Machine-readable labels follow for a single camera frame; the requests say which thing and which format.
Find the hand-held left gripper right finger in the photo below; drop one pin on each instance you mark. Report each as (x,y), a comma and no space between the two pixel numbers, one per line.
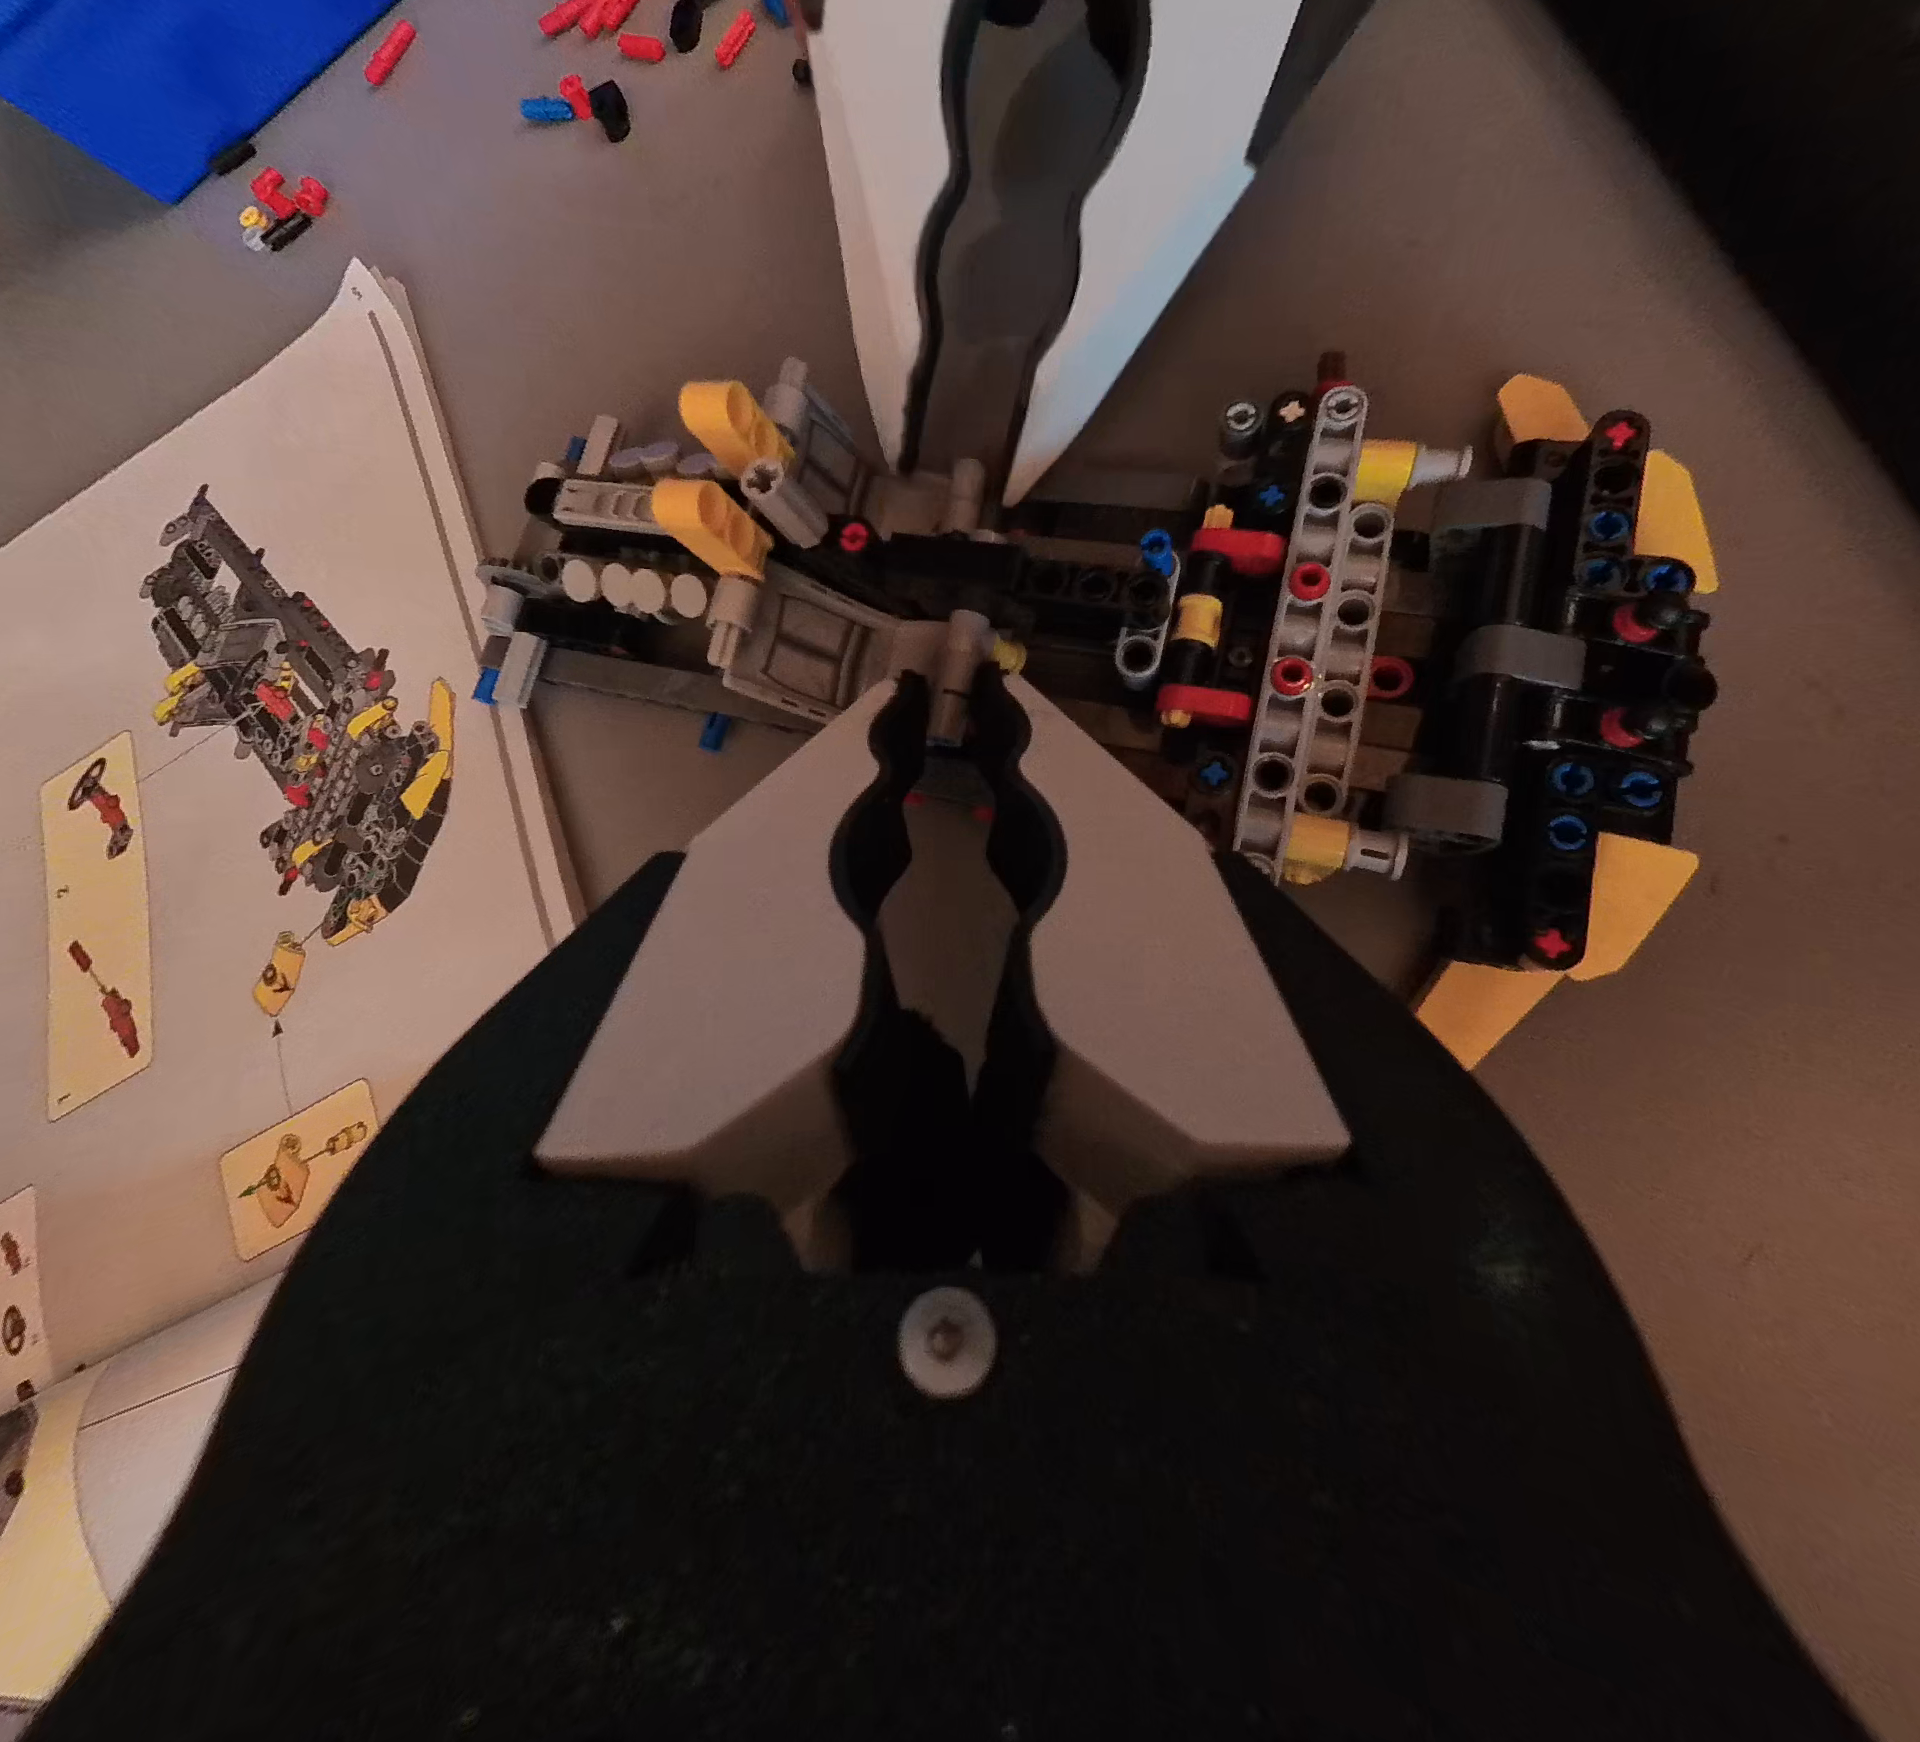
(1184,1009)

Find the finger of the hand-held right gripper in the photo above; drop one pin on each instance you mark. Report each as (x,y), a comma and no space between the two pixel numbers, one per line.
(1201,48)
(886,48)

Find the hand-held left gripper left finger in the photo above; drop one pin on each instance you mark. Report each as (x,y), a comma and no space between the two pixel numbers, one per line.
(721,1009)

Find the lego car chassis model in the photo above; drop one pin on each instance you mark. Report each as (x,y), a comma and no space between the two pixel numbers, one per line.
(1350,648)

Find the grey lego panel piece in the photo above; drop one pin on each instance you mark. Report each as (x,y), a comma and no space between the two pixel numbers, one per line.
(833,469)

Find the open lego instruction booklet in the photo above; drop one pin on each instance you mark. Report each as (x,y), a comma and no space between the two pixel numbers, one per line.
(225,572)

